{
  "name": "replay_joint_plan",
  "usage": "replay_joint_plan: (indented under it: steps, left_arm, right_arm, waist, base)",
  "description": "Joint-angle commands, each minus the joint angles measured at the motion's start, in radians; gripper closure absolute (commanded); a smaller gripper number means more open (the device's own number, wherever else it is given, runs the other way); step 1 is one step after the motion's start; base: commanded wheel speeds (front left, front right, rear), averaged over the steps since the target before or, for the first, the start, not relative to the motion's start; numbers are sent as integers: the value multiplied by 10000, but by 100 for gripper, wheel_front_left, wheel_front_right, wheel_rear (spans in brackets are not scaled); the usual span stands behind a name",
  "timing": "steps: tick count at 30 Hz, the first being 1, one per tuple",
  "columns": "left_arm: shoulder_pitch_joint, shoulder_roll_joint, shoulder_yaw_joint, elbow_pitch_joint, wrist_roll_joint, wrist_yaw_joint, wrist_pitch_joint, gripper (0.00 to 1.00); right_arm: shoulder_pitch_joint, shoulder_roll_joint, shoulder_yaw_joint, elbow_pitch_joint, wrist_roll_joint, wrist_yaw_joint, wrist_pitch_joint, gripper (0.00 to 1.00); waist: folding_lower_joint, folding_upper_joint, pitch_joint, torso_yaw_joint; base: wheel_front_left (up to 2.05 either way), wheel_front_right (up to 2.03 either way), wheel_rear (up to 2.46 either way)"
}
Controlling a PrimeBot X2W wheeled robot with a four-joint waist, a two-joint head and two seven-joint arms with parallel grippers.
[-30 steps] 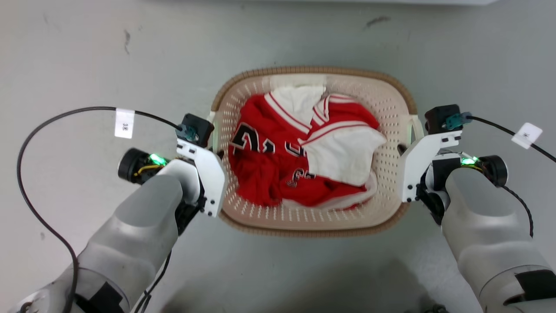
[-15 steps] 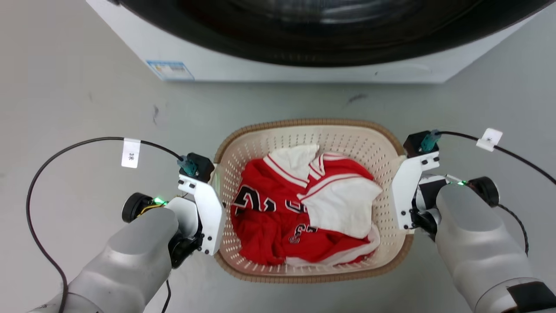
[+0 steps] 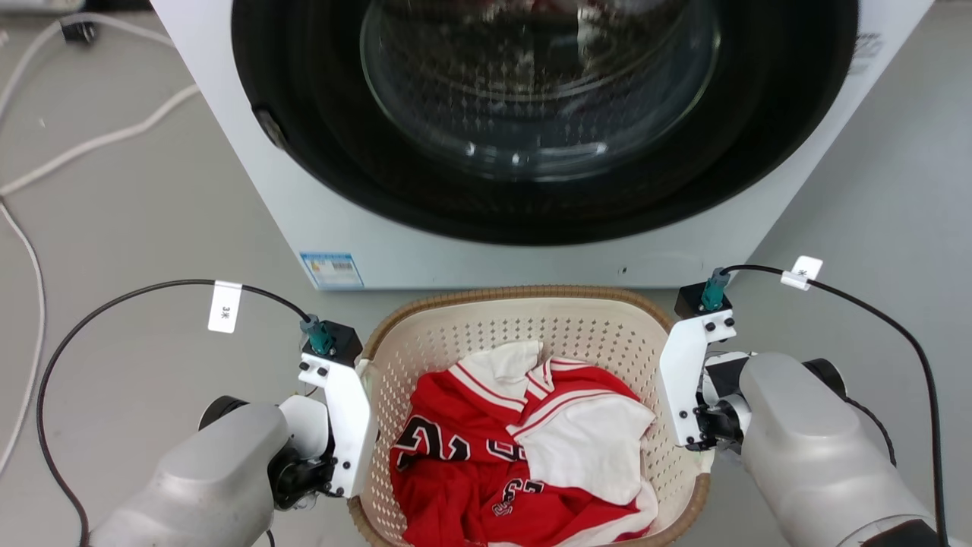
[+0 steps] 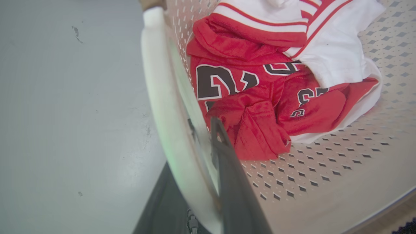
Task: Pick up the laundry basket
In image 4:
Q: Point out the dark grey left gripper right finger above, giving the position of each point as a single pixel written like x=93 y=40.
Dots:
x=235 y=191

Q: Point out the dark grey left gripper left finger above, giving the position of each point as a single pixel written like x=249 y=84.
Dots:
x=164 y=204

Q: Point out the white perforated laundry basket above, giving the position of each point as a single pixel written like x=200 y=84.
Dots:
x=325 y=182

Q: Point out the red jersey with black numbers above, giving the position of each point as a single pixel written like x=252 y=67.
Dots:
x=247 y=97

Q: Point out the white garment with red stripes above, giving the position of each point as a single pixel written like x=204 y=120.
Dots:
x=331 y=48

